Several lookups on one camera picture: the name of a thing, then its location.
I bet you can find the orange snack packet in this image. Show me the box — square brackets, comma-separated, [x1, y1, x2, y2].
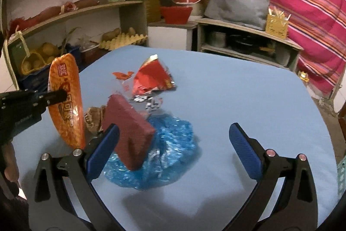
[48, 53, 86, 150]

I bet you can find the small orange wrapper scrap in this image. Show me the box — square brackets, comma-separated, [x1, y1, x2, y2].
[112, 71, 135, 80]

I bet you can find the black pan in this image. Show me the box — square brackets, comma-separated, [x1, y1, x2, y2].
[230, 35, 267, 54]

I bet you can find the red foil wrapper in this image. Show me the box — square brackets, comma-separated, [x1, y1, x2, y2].
[132, 55, 177, 97]

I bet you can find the yellow utensil holder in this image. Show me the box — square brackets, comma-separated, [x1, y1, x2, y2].
[266, 7, 292, 40]

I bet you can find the maroon box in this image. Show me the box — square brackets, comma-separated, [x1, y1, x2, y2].
[101, 94, 156, 171]

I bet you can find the white cabinet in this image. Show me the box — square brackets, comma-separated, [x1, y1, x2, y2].
[147, 21, 199, 51]

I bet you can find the grey cushion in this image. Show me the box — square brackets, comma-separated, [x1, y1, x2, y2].
[204, 0, 271, 31]

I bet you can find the low wooden shelf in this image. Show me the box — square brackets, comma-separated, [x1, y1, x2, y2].
[197, 18, 304, 73]

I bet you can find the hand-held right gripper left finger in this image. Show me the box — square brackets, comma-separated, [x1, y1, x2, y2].
[28, 124, 122, 231]

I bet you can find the red plastic basin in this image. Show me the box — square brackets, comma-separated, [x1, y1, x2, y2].
[160, 6, 193, 25]

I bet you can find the yellow basket of potatoes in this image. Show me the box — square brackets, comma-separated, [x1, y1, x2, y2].
[21, 43, 61, 75]

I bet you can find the red striped cloth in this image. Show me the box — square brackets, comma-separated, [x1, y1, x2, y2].
[200, 0, 346, 96]

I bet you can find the blue plastic bag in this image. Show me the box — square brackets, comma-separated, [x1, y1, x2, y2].
[103, 115, 199, 190]

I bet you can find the brown crumpled wrapper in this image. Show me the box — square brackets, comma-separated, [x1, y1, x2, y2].
[85, 106, 107, 134]

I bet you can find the yellow egg carton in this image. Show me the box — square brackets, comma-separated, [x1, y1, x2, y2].
[99, 32, 148, 51]

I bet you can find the blue plastic crate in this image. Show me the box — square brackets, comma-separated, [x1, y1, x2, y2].
[16, 44, 82, 91]

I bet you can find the person's left forearm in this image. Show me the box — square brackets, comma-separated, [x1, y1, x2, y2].
[1, 140, 20, 188]

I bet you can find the red net bag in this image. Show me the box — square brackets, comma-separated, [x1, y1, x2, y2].
[9, 0, 99, 31]

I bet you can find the blue tablecloth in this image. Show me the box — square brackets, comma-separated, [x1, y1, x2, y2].
[13, 45, 338, 231]

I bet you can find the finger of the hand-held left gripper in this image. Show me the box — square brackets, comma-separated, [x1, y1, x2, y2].
[36, 88, 67, 107]

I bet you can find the small steel pot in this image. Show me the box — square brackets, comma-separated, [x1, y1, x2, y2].
[208, 31, 227, 49]

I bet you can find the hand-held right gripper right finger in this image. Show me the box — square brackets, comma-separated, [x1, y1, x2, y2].
[224, 123, 319, 231]

